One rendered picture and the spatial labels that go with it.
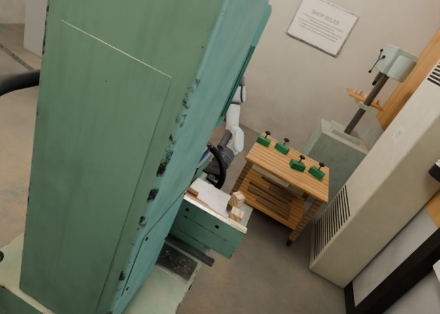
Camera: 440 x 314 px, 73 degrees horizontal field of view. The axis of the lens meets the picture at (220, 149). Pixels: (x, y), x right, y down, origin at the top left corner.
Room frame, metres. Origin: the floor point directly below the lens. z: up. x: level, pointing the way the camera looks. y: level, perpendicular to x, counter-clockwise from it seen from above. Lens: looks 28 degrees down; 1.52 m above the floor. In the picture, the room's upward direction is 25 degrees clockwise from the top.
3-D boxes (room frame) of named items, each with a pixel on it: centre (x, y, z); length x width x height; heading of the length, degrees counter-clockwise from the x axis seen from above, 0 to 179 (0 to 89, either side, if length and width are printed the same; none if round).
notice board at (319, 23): (3.74, -0.44, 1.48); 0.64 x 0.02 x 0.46; 83
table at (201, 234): (0.85, 0.11, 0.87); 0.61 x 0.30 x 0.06; 82
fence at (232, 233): (0.71, 0.13, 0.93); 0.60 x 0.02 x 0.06; 82
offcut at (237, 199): (0.84, -0.12, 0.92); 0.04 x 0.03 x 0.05; 54
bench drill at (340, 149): (2.85, -1.04, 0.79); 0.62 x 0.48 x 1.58; 175
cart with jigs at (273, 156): (2.16, -0.55, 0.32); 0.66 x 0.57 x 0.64; 81
